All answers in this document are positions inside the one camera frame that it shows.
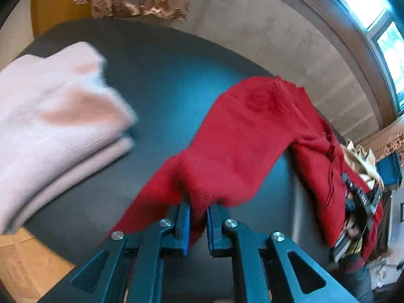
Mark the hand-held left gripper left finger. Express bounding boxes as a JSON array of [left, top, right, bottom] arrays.
[[41, 202, 192, 303]]

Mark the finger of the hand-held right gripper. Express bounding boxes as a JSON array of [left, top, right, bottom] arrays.
[[341, 172, 360, 196]]

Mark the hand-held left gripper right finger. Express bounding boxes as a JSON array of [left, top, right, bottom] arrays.
[[207, 204, 360, 303]]

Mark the red knitted sweater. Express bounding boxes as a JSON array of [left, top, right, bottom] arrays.
[[95, 76, 384, 264]]

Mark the beige crumpled cloth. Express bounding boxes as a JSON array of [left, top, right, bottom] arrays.
[[341, 139, 385, 190]]

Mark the blue container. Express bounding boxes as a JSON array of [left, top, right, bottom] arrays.
[[375, 151, 403, 193]]

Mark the folded pale pink sweater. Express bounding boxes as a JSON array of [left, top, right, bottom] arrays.
[[0, 41, 139, 236]]

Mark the orange wooden panel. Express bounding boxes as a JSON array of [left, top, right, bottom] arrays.
[[30, 0, 92, 37]]

